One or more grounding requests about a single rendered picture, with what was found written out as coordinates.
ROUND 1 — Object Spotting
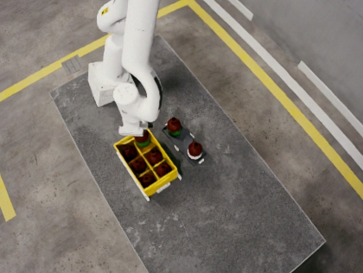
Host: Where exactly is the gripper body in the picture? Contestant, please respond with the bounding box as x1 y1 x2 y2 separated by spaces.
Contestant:
139 119 149 130

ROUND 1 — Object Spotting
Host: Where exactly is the black rectangular tray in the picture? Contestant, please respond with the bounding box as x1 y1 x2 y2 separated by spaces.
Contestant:
162 125 208 166

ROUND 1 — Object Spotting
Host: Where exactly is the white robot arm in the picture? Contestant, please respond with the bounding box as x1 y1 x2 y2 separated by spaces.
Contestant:
95 0 162 137

